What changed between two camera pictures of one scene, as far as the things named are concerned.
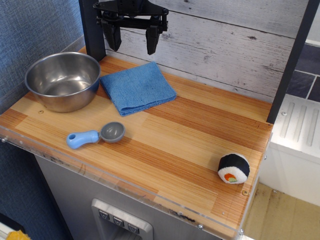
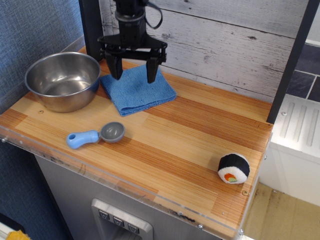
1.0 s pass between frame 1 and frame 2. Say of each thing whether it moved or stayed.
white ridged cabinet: stayed
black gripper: moved
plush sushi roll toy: stayed
